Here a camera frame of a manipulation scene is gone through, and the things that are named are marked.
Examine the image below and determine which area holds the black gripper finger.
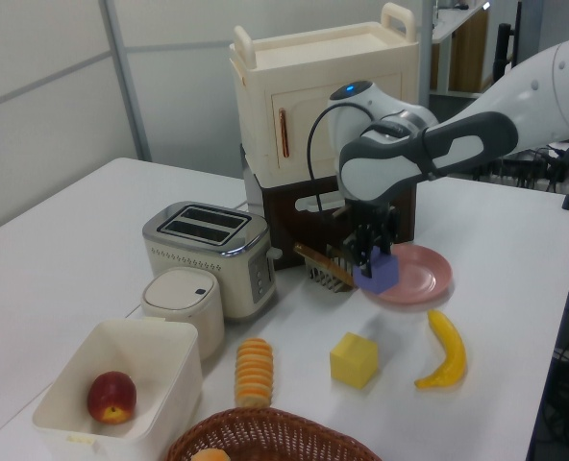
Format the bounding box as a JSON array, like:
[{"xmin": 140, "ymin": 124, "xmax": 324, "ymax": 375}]
[
  {"xmin": 379, "ymin": 223, "xmax": 395, "ymax": 256},
  {"xmin": 359, "ymin": 228, "xmax": 378, "ymax": 279}
]

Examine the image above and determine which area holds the purple cube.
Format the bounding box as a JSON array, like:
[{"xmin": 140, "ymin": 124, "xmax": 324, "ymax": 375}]
[{"xmin": 353, "ymin": 252, "xmax": 400, "ymax": 295}]

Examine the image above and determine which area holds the yellow cube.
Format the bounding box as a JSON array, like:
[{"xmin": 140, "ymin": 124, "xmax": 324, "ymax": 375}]
[{"xmin": 330, "ymin": 331, "xmax": 380, "ymax": 388}]

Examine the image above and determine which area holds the pink plate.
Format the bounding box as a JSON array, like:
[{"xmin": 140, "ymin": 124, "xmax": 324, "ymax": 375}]
[{"xmin": 359, "ymin": 243, "xmax": 454, "ymax": 306}]

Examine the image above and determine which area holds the dark brown base box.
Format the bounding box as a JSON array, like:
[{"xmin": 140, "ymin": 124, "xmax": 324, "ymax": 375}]
[{"xmin": 239, "ymin": 143, "xmax": 418, "ymax": 270}]

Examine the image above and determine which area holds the yellow banana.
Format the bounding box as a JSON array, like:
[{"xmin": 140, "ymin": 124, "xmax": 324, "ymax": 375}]
[{"xmin": 413, "ymin": 309, "xmax": 468, "ymax": 391}]

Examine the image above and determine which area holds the black power strip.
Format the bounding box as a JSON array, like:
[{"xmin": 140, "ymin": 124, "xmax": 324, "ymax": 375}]
[{"xmin": 476, "ymin": 143, "xmax": 569, "ymax": 191}]

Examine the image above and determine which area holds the striped long bread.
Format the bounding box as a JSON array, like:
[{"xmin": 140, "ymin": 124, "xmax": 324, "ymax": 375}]
[{"xmin": 235, "ymin": 337, "xmax": 275, "ymax": 409}]

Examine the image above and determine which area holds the chrome cream toaster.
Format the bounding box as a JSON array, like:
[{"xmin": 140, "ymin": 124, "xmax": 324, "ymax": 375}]
[{"xmin": 142, "ymin": 200, "xmax": 284, "ymax": 322}]

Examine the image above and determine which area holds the small white lidded bin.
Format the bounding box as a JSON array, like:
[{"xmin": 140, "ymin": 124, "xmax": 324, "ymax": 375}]
[{"xmin": 140, "ymin": 267, "xmax": 226, "ymax": 361}]

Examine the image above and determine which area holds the cream toy cabinet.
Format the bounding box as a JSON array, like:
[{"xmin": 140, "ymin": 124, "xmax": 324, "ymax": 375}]
[{"xmin": 229, "ymin": 2, "xmax": 420, "ymax": 188}]

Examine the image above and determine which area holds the wooden office desk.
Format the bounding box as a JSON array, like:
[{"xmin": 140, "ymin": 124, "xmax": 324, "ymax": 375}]
[{"xmin": 431, "ymin": 4, "xmax": 490, "ymax": 95}]

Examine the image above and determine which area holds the brown wicker basket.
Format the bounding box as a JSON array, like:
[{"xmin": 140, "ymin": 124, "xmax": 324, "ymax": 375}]
[{"xmin": 163, "ymin": 406, "xmax": 384, "ymax": 461}]

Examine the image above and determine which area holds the white plastic storage box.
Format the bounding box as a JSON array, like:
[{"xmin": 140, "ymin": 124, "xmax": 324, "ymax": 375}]
[{"xmin": 32, "ymin": 317, "xmax": 204, "ymax": 461}]

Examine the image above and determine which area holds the black monitor stand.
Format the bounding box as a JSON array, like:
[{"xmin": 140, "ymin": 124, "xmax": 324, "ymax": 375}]
[{"xmin": 493, "ymin": 0, "xmax": 524, "ymax": 83}]

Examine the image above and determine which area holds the golden bread roll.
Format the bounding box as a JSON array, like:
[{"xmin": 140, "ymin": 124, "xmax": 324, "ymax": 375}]
[{"xmin": 190, "ymin": 448, "xmax": 231, "ymax": 461}]

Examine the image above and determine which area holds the red apple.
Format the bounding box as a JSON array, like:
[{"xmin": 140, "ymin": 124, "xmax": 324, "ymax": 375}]
[{"xmin": 87, "ymin": 370, "xmax": 137, "ymax": 425}]

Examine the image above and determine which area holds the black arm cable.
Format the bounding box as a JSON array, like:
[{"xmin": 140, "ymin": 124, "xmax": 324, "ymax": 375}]
[{"xmin": 306, "ymin": 103, "xmax": 362, "ymax": 220}]

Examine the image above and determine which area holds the copper cabinet door handle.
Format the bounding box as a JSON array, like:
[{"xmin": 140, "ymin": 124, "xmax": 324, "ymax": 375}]
[{"xmin": 278, "ymin": 108, "xmax": 291, "ymax": 158}]

